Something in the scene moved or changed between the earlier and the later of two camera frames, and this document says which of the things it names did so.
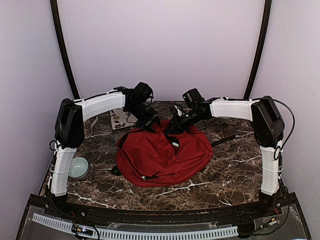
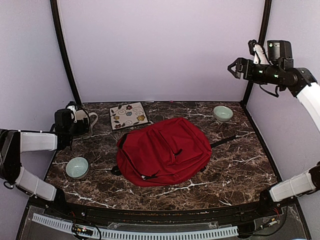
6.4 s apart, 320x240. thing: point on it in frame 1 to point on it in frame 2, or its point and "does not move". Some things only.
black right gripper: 178,127 to 248,72
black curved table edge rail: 266,205 does not move
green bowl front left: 78,168 does not move
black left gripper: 154,118 to 80,130
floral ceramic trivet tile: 120,118 does not move
